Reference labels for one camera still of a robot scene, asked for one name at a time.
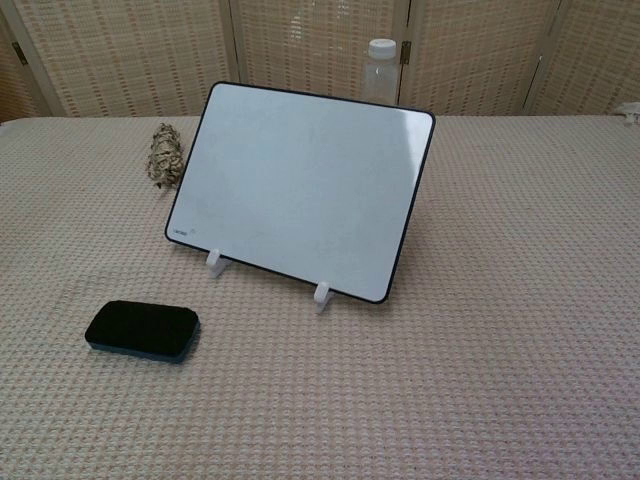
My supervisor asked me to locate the dried sage bundle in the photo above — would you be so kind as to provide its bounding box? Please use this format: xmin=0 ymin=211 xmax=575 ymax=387
xmin=144 ymin=122 xmax=188 ymax=190

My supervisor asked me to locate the white board with black frame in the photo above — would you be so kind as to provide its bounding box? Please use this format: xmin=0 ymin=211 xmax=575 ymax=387
xmin=164 ymin=81 xmax=436 ymax=305

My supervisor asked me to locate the black whiteboard eraser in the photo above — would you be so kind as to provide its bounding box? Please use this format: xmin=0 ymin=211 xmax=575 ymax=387
xmin=84 ymin=299 xmax=202 ymax=365

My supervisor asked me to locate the white plastic board stand foot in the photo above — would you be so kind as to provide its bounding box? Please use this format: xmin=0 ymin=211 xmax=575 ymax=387
xmin=205 ymin=247 xmax=232 ymax=278
xmin=313 ymin=281 xmax=338 ymax=314

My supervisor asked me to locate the woven folding screen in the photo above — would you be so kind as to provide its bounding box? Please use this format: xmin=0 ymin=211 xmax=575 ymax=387
xmin=0 ymin=0 xmax=640 ymax=125

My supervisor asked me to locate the clear plastic bottle white cap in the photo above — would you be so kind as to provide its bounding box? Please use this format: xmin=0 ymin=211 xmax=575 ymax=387
xmin=366 ymin=38 xmax=401 ymax=105

